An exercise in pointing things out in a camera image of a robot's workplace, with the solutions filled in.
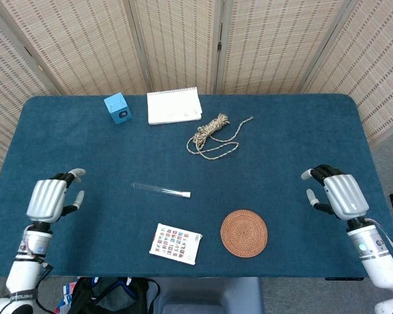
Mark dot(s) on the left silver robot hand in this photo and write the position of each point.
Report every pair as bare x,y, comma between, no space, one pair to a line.
47,199

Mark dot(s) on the transparent glass test tube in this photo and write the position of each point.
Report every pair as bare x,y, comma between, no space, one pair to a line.
157,189

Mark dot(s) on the black bag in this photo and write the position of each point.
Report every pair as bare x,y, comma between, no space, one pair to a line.
118,296

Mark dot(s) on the picture card booklet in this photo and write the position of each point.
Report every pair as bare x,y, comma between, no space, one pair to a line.
175,243

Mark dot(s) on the black screen hinge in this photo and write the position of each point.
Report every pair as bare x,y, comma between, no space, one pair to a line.
219,46

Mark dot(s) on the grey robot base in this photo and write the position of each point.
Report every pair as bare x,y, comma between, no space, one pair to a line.
209,296

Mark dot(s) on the round woven rattan placemat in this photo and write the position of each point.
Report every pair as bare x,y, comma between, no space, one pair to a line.
244,233

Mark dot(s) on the woven bamboo folding screen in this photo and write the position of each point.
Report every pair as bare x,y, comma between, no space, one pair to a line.
183,42

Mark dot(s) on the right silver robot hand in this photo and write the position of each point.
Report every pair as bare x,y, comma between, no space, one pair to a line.
345,194

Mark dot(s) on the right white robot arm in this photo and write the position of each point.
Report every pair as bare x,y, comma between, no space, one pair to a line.
376,261

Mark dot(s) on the small white cap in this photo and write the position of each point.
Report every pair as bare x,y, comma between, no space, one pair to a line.
187,195

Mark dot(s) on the blue cube box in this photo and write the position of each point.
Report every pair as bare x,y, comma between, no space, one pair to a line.
118,108

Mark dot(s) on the blue carpet table cover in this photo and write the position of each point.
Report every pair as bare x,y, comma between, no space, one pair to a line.
170,157

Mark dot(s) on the white spiral notebook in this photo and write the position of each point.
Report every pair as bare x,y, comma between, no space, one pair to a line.
173,106

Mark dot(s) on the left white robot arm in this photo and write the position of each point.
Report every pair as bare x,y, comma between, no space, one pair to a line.
24,271

